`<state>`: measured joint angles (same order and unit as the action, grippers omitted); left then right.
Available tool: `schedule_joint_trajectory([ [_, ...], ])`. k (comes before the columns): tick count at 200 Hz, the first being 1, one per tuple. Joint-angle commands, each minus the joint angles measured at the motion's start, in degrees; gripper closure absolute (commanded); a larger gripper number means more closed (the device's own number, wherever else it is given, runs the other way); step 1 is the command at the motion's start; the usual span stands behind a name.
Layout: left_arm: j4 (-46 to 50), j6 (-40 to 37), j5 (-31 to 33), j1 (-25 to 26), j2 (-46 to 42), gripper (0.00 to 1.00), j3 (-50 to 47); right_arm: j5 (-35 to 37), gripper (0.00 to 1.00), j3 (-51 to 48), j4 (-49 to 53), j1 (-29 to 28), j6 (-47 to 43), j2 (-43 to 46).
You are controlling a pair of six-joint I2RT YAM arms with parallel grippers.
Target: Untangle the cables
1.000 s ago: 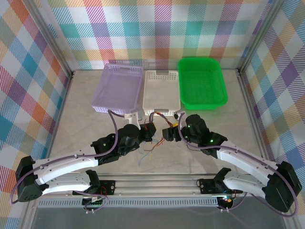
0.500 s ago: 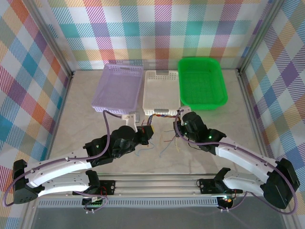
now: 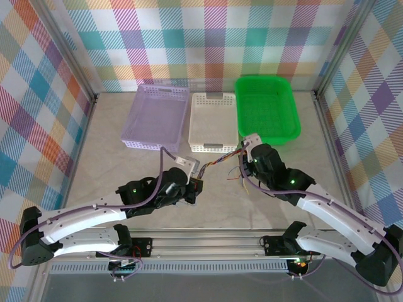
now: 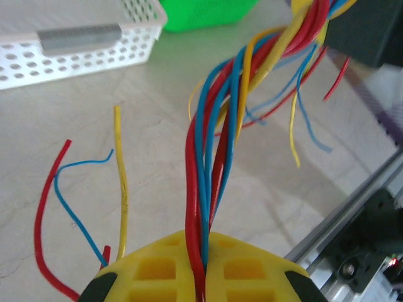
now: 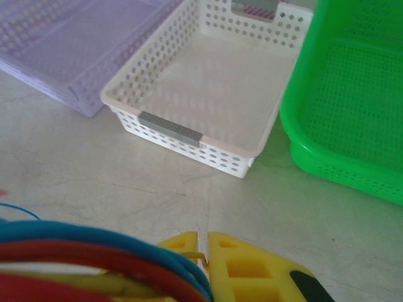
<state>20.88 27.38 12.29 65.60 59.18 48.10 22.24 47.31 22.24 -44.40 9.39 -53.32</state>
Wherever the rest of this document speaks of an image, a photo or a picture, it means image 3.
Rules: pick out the green plastic basket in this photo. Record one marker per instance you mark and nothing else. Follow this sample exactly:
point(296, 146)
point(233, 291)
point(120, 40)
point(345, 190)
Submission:
point(267, 110)

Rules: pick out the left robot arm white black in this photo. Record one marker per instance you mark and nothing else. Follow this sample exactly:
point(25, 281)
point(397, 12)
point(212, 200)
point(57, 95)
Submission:
point(85, 217)

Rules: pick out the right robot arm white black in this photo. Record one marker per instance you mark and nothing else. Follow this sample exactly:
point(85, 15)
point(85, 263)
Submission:
point(333, 214)

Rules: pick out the small circuit board with LED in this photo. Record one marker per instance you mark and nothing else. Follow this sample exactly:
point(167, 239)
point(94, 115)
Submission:
point(301, 265)

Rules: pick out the aluminium frame post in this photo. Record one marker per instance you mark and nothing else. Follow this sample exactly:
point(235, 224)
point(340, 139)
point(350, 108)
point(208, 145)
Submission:
point(342, 47)
point(72, 50)

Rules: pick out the green circuit board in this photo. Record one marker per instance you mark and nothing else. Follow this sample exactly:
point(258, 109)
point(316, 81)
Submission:
point(124, 269)

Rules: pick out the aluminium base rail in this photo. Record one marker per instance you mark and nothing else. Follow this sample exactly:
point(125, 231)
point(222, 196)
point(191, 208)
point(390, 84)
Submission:
point(204, 243)

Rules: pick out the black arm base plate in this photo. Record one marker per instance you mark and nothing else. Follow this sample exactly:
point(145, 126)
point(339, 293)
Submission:
point(272, 247)
point(145, 247)

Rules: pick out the purple plastic basket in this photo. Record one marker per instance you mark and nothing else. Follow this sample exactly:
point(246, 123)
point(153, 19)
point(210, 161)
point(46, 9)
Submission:
point(154, 119)

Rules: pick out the aluminium frame floor rail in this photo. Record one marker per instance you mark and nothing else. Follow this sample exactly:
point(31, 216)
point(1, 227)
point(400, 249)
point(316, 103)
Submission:
point(76, 157)
point(335, 141)

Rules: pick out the white plastic basket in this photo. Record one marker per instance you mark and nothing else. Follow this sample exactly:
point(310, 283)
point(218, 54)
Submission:
point(212, 122)

